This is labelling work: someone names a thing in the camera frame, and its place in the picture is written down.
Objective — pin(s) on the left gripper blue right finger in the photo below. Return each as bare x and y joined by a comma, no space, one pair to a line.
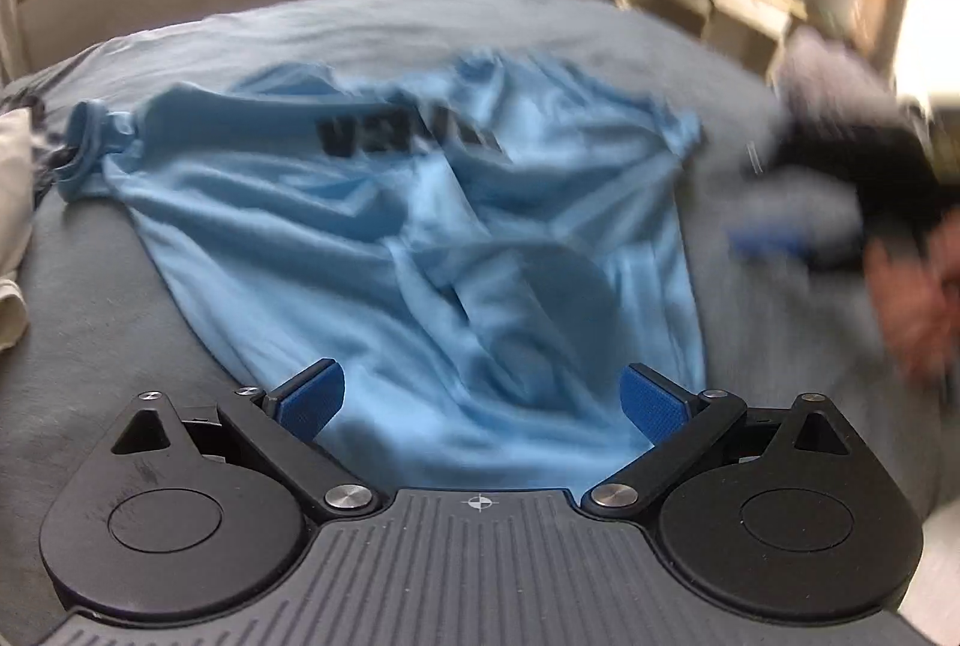
655,405

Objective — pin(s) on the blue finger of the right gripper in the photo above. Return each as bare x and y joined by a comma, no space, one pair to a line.
764,243

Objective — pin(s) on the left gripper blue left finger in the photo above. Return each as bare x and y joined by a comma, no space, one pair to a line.
304,404

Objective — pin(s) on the light blue t-shirt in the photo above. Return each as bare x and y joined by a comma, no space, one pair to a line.
483,248

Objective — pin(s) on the person's right hand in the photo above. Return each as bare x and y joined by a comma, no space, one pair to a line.
915,302

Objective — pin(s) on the folded pink checked garment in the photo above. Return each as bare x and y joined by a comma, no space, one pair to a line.
825,80

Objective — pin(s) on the grey bed blanket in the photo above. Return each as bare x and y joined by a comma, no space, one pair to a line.
103,327

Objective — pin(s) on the wooden desk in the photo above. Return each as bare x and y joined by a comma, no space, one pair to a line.
751,32

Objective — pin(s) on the folded cream garment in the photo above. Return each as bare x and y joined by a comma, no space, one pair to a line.
16,209

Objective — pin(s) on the dark grey garment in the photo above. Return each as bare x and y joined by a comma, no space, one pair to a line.
47,146

